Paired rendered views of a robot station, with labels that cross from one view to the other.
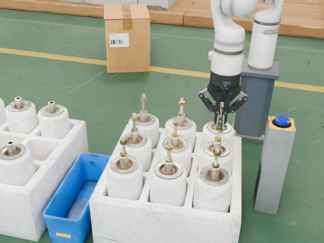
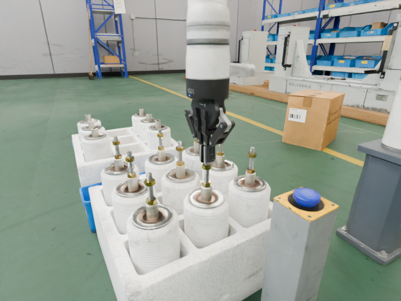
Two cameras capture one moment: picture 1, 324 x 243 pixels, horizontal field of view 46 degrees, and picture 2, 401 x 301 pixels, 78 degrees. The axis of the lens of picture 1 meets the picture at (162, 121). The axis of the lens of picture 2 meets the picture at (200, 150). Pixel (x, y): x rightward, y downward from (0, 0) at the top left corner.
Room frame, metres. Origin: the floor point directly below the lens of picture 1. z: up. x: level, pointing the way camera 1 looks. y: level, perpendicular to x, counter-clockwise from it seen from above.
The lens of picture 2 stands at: (0.58, -0.48, 0.53)
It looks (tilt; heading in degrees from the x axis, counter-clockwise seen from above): 22 degrees down; 49
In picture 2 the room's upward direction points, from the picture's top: straight up
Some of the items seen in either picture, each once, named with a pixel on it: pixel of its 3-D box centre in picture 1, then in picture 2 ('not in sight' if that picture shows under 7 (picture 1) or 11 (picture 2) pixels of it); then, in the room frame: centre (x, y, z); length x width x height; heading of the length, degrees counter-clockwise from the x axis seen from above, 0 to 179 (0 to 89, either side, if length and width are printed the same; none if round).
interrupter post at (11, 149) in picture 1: (11, 147); (95, 132); (0.84, 0.41, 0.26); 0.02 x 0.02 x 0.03
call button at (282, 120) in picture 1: (282, 121); (305, 198); (0.92, -0.34, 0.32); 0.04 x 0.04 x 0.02
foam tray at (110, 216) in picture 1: (173, 188); (182, 229); (0.90, -0.04, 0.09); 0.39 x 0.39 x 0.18; 80
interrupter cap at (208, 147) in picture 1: (216, 149); (206, 197); (0.88, -0.16, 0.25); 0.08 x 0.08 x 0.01
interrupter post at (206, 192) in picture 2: (217, 145); (206, 192); (0.88, -0.16, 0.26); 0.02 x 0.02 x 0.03
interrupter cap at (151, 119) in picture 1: (143, 119); (197, 151); (1.03, 0.06, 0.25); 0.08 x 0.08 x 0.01
